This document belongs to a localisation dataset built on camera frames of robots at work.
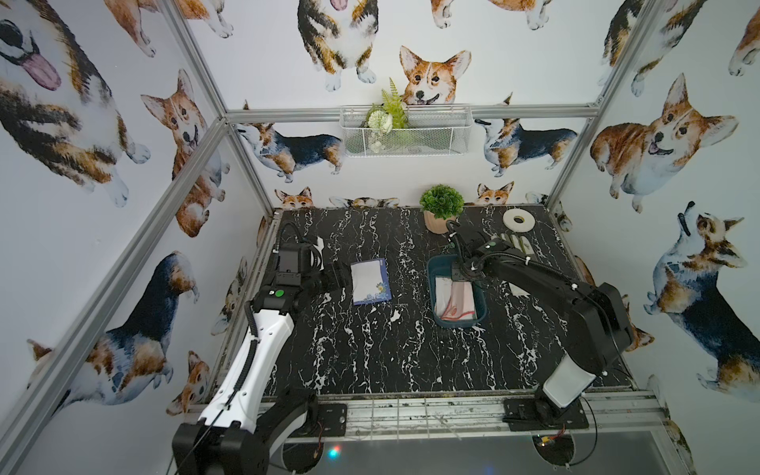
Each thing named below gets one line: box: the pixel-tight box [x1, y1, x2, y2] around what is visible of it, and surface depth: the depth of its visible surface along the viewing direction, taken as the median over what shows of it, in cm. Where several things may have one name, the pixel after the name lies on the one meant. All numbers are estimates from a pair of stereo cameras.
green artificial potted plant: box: [419, 184, 466, 221], surface depth 103 cm
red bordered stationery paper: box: [434, 277, 477, 322], surface depth 92 cm
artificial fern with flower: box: [365, 77, 410, 154], surface depth 84 cm
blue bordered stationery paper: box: [350, 257, 392, 306], surface depth 102 cm
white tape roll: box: [502, 207, 536, 233], surface depth 120 cm
